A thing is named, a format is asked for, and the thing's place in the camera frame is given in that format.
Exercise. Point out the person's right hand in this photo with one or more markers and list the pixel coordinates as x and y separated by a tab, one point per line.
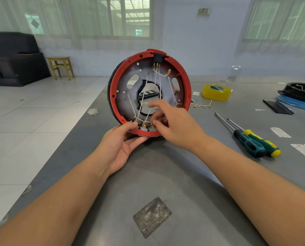
183	130

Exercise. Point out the person's left hand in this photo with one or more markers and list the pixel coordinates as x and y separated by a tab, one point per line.
114	153

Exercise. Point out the black metal round plate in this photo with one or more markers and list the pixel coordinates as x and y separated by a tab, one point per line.
124	99

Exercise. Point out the dark green black screwdriver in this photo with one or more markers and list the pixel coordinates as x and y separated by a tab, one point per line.
252	147

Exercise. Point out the small black plug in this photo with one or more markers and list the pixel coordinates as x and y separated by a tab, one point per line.
158	57

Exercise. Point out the person's right forearm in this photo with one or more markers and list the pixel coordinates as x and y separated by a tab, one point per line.
260	194

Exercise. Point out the person's left forearm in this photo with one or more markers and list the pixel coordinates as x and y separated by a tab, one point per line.
47	210

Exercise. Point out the small white card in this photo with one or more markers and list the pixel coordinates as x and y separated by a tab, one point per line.
196	93

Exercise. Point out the yellow tape roll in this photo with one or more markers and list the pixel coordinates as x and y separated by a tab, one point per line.
215	96

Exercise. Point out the black bit set case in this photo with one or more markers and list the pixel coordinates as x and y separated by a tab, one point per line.
148	94

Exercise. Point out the clear acrylic stand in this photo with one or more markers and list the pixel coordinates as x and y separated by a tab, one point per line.
231	78

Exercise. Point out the black flat plate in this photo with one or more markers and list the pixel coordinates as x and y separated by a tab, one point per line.
277	107

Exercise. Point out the wooden stool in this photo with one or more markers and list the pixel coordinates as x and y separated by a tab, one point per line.
59	59

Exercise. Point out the wide sheer curtain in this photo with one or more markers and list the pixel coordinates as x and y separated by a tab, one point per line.
93	44

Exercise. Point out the black round housing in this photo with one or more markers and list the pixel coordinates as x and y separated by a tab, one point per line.
298	93

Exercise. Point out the narrow sheer curtain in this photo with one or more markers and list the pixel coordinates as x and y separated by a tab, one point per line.
272	47

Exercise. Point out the wide window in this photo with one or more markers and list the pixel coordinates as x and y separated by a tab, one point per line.
132	17

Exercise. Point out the black armchair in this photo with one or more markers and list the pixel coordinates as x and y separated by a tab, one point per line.
19	66

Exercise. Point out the narrow window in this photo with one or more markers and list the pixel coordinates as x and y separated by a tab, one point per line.
280	20

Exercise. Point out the wall switch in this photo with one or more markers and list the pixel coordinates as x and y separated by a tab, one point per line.
203	11

